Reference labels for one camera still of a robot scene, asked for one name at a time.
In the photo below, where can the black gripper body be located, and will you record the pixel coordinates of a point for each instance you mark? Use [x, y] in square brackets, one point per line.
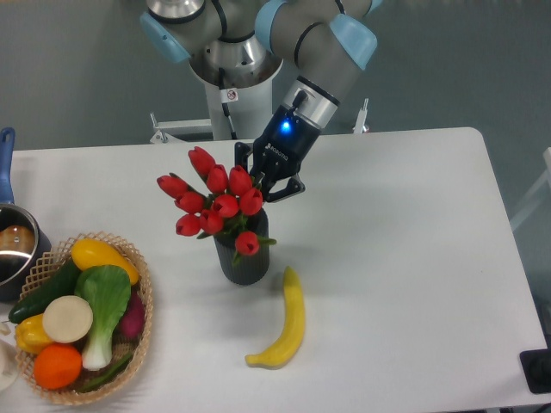
[278, 153]

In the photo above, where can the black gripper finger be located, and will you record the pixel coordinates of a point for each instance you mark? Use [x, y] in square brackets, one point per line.
[293, 186]
[242, 152]

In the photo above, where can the red tulip bouquet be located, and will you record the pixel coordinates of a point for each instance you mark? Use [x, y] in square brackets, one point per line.
[231, 210]

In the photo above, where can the dark grey ribbed vase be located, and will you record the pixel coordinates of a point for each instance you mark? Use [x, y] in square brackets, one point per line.
[245, 262]

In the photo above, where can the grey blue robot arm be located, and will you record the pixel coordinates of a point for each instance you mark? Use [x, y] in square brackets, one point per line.
[323, 46]

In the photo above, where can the yellow banana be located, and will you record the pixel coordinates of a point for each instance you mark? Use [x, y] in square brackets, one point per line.
[285, 347]

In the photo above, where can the yellow squash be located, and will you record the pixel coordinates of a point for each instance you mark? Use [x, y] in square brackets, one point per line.
[87, 253]

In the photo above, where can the green bok choy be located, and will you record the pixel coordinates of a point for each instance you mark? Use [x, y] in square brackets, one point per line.
[107, 290]

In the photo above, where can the purple sweet potato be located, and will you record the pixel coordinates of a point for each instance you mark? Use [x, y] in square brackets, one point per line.
[133, 320]

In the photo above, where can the woven wicker basket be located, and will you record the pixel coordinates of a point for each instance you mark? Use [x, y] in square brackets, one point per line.
[45, 267]

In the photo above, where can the green cucumber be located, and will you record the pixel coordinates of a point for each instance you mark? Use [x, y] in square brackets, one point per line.
[61, 283]

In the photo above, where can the white round radish slice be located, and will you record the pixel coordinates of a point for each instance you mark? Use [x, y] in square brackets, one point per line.
[67, 319]

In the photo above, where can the green chili pepper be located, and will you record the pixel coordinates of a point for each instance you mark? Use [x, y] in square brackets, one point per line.
[107, 376]

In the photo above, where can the yellow bell pepper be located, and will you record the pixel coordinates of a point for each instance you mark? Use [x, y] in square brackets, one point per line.
[30, 335]

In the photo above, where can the orange fruit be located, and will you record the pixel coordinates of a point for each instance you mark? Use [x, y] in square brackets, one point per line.
[57, 366]

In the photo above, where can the black device at edge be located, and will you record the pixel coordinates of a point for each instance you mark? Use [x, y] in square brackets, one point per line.
[536, 369]

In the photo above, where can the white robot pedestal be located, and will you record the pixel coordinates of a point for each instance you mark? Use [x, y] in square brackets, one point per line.
[239, 104]

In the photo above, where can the blue handled saucepan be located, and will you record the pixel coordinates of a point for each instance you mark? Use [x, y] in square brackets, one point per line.
[23, 242]

